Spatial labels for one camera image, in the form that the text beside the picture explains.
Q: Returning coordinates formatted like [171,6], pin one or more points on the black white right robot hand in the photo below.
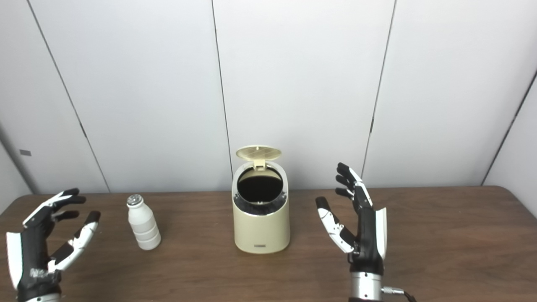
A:
[368,239]

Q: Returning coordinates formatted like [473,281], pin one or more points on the cream-colored cylindrical bin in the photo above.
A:
[262,230]

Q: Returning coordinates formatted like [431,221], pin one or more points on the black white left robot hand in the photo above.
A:
[31,251]

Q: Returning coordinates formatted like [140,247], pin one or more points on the small white plastic bottle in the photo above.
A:
[144,228]

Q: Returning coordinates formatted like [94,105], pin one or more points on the cream round bin lid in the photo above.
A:
[258,152]

